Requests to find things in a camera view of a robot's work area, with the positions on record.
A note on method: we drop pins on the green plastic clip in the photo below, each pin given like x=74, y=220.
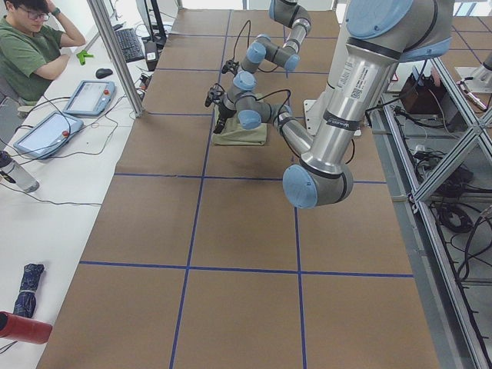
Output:
x=82, y=56

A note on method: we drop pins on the red water bottle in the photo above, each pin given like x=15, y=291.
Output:
x=24, y=329

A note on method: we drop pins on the black keyboard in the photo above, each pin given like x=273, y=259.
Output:
x=129, y=44

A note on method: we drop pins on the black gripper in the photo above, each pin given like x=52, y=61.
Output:
x=223, y=113

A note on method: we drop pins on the aluminium frame post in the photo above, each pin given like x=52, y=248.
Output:
x=109, y=39

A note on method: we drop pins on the seated person green shirt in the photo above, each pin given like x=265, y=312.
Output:
x=32, y=36

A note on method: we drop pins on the folded dark blue umbrella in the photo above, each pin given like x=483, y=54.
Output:
x=25, y=302

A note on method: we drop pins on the teach pendant tablet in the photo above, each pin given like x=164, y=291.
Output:
x=90, y=98
x=48, y=136

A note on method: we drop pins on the black computer mouse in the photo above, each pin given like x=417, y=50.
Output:
x=103, y=73

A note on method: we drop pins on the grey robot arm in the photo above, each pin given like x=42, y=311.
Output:
x=375, y=38
x=289, y=14

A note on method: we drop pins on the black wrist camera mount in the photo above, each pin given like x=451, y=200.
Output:
x=214, y=95
x=230, y=66

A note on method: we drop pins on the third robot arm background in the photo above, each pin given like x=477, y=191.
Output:
x=475, y=84

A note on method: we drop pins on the aluminium frame side rail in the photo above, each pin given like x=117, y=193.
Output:
x=442, y=162

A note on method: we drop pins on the far teach pendant tablet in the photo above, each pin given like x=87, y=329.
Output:
x=90, y=98

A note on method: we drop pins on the clear plastic water bottle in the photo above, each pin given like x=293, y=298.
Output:
x=15, y=174

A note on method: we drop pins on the near teach pendant tablet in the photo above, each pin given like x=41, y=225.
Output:
x=48, y=136

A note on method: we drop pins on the olive green long-sleeve shirt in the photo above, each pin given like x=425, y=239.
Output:
x=240, y=132

